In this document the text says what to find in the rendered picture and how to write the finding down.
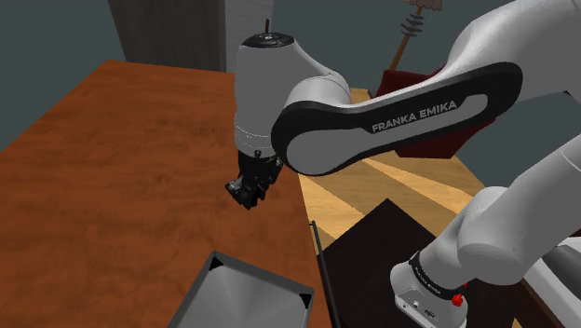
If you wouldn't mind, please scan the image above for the grey square metal tray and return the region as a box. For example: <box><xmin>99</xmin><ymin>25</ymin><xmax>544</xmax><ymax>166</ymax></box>
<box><xmin>168</xmin><ymin>250</ymin><xmax>317</xmax><ymax>328</ymax></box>

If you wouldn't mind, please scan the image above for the dark robot stand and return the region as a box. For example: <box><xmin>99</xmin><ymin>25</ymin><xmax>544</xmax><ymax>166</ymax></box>
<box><xmin>323</xmin><ymin>198</ymin><xmax>524</xmax><ymax>328</ymax></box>

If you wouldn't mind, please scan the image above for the brown wooden table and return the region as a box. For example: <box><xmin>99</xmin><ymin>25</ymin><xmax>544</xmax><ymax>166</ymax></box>
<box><xmin>0</xmin><ymin>60</ymin><xmax>343</xmax><ymax>328</ymax></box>

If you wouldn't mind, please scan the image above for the grey door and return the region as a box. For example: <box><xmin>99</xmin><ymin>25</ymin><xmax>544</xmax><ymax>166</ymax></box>
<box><xmin>106</xmin><ymin>0</ymin><xmax>277</xmax><ymax>75</ymax></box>

